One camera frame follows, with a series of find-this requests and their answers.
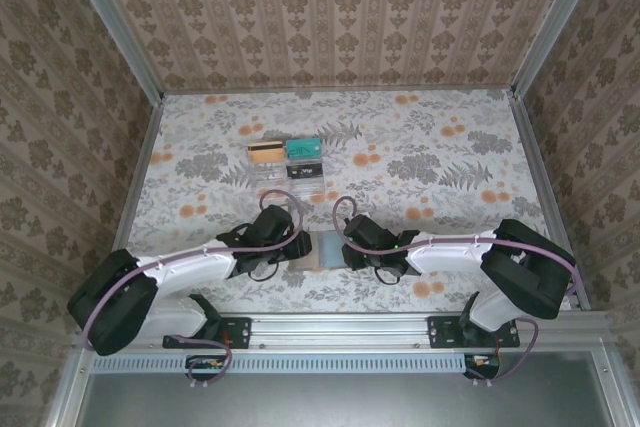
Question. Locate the grey folding card holder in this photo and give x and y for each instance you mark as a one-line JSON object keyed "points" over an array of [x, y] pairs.
{"points": [[330, 249]]}

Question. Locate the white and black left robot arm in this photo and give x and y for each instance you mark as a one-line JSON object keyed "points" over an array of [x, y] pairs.
{"points": [[195, 264]]}

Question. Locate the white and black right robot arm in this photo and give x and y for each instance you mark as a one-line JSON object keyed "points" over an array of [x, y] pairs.
{"points": [[445, 252]]}

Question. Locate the black VIP card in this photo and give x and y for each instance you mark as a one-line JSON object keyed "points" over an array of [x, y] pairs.
{"points": [[304, 172]]}

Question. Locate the grey metal sheet panel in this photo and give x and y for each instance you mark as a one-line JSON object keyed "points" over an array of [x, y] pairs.
{"points": [[340, 402]]}

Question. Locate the black controller board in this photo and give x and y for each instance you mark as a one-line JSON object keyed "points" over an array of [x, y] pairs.
{"points": [[482, 364], [205, 364]]}

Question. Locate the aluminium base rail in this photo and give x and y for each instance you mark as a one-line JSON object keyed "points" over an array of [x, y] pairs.
{"points": [[340, 332]]}

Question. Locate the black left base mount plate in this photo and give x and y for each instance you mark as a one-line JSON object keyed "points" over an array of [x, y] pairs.
{"points": [[235, 332]]}

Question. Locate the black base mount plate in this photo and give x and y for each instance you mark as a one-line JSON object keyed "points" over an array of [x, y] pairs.
{"points": [[445, 332], [235, 332]]}

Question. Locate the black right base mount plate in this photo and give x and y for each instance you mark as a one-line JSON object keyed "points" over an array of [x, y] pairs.
{"points": [[445, 332]]}

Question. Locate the aluminium side rail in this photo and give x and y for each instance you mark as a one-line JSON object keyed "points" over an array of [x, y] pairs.
{"points": [[545, 187], [135, 187]]}

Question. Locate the aluminium back rail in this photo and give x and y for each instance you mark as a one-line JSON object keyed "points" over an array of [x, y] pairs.
{"points": [[340, 91]]}

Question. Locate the aluminium frame post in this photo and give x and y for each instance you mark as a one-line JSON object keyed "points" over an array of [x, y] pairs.
{"points": [[115, 27], [550, 22]]}

